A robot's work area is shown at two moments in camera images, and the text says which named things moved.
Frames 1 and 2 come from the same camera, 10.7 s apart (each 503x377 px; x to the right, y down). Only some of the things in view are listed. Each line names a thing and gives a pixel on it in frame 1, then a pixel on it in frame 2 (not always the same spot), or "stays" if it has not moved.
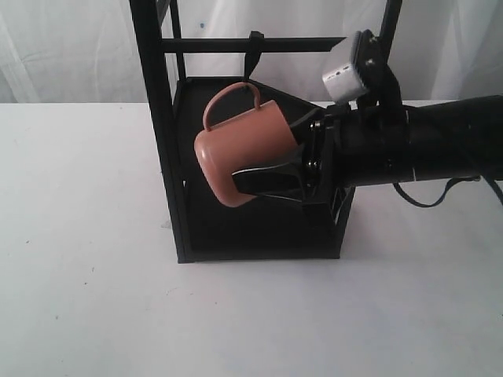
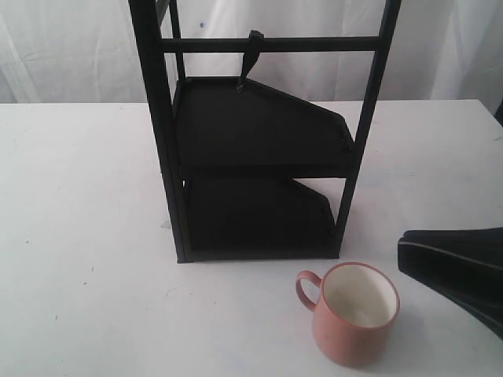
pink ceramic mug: (253, 137) to (355, 314)
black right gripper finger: (288, 181) to (465, 263)
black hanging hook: (254, 51) stays
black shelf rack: (204, 229) stays
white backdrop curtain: (82, 51) stays
